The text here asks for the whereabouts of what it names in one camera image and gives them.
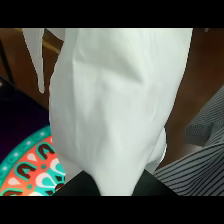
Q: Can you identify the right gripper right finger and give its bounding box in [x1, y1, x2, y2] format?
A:
[132, 169, 176, 197]

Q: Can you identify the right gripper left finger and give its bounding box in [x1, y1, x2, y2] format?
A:
[54, 171, 102, 197]

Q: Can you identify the white shirt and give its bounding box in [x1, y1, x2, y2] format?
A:
[21, 28, 194, 197]

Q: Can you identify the grey striped shirt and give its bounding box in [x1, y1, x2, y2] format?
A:
[154, 84, 224, 197]

